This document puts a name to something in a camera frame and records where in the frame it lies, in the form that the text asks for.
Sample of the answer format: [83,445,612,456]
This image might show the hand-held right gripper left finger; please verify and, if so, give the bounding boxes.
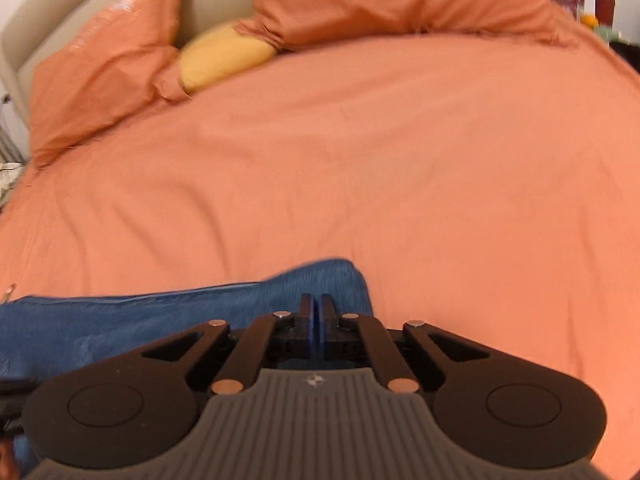
[112,294,315,397]

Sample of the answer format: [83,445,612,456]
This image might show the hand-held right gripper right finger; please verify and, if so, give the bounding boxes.
[320,294,507,397]

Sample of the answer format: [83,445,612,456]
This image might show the blue denim pants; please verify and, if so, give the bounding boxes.
[0,258,375,476]

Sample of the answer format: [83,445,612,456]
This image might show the white crumpled cloth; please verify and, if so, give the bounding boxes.
[0,160,27,208]

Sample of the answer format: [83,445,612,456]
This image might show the yellow cushion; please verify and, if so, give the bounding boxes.
[178,20,279,95]

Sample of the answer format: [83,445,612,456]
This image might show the orange pillow with flower print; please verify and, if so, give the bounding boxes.
[29,0,190,167]
[236,0,577,52]

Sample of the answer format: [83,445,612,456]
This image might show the beige padded headboard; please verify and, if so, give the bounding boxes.
[0,0,257,126]

